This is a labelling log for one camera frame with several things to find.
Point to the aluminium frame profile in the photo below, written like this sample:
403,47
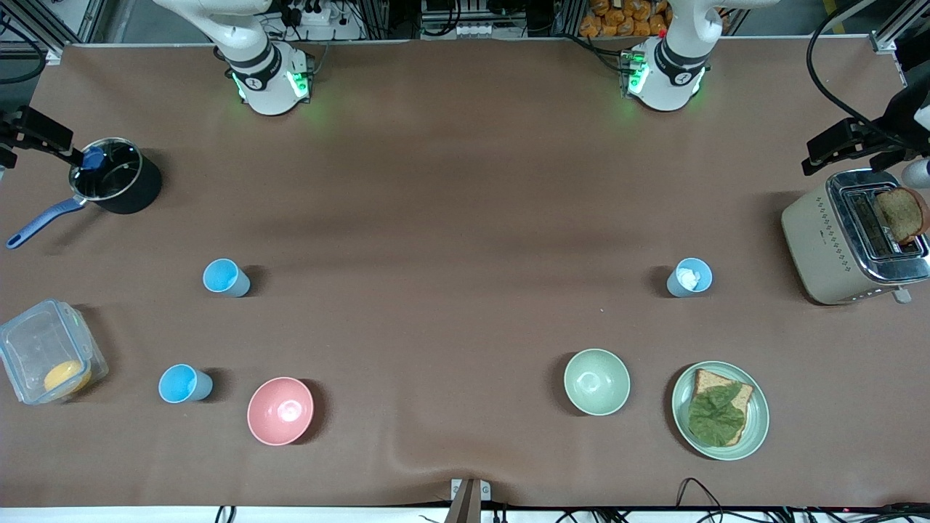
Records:
901,25
43,25

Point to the pale green plate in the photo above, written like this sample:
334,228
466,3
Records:
757,421

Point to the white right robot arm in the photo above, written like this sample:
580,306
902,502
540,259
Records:
267,86

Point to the brown bread slice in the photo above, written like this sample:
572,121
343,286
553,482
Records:
708,379

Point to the clear plastic food container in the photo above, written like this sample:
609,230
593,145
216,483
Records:
36,341

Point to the pink bowl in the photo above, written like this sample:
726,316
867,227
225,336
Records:
280,411

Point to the bag of orange buns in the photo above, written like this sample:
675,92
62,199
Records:
625,18

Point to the glass lid blue knob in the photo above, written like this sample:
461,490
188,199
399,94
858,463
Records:
109,178

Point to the metal table clamp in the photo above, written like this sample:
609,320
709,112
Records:
468,501

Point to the brown table cloth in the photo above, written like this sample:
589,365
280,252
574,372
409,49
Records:
436,181

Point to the light blue plastic cup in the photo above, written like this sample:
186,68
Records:
676,285
178,383
221,276

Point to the orange round food piece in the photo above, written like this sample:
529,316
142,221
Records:
65,376

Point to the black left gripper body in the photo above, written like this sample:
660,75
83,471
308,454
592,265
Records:
891,135

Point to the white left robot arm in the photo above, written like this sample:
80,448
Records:
665,80

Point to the dark toast slice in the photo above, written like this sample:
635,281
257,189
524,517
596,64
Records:
901,214

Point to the white power strip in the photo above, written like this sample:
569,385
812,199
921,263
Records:
316,18

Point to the beige chrome toaster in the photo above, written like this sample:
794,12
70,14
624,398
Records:
814,247

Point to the pale green bowl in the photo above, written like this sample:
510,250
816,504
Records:
596,382

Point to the green lettuce leaf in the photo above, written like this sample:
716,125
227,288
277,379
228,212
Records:
716,414

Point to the crumpled white tissue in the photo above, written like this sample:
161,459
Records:
689,277

